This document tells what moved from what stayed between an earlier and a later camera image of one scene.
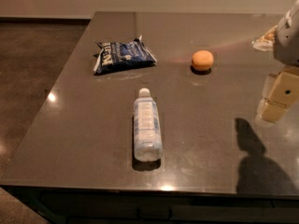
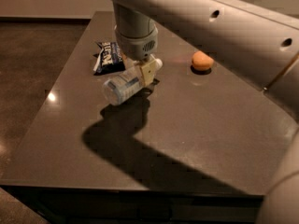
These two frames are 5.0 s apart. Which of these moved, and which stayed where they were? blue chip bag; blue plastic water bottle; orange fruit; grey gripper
Moved: grey gripper; blue plastic water bottle
Stayed: orange fruit; blue chip bag
